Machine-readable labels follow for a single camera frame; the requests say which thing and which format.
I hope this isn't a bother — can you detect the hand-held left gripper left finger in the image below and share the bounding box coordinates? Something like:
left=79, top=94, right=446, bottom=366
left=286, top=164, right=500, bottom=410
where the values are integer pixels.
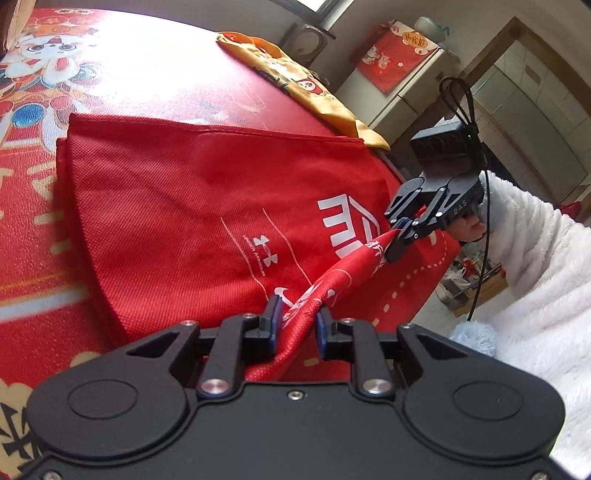
left=127, top=295, right=282, bottom=400

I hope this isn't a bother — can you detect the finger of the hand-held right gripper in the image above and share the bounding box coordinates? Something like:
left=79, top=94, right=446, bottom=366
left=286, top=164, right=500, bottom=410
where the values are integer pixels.
left=385, top=188, right=452, bottom=265
left=385, top=178, right=431, bottom=223

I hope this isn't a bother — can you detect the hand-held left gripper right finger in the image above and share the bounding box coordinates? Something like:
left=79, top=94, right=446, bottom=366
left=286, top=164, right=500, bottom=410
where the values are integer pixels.
left=314, top=307, right=467, bottom=398

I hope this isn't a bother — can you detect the red shopping bag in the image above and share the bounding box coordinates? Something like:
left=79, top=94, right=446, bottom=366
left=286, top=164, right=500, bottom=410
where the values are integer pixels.
left=55, top=113, right=462, bottom=384

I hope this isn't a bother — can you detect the person's right forearm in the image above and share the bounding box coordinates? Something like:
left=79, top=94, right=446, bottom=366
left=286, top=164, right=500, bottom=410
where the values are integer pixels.
left=478, top=171, right=591, bottom=296

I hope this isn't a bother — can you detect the clear plastic bag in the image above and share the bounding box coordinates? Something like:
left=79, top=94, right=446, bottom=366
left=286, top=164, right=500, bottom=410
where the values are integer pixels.
left=413, top=16, right=451, bottom=47

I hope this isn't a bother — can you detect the yellow printed cloth bag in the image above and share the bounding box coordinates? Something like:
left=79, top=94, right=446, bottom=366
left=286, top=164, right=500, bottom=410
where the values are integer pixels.
left=217, top=31, right=391, bottom=151

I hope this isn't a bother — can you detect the person's right hand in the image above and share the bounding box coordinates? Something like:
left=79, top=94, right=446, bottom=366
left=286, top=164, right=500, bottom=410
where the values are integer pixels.
left=450, top=215, right=486, bottom=244

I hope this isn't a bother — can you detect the white refrigerator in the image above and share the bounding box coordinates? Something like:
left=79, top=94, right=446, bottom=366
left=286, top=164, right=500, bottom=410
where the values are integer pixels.
left=342, top=46, right=462, bottom=144

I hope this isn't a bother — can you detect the red printed cover cloth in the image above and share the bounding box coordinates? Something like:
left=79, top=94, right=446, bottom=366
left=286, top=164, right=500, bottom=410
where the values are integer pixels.
left=355, top=21, right=439, bottom=95

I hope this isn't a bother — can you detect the grey round fan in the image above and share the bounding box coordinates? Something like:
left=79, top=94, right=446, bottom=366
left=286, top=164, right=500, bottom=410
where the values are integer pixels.
left=288, top=23, right=328, bottom=61

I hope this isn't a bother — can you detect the red printed table mat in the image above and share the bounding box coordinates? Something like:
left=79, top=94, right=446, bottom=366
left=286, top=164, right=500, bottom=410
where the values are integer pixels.
left=0, top=7, right=402, bottom=480

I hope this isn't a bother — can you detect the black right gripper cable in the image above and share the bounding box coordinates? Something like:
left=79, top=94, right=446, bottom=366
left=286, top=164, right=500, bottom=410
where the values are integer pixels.
left=438, top=76, right=491, bottom=321

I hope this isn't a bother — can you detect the wooden door frame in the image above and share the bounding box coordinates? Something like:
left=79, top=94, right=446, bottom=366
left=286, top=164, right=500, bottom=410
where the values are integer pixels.
left=457, top=16, right=591, bottom=153

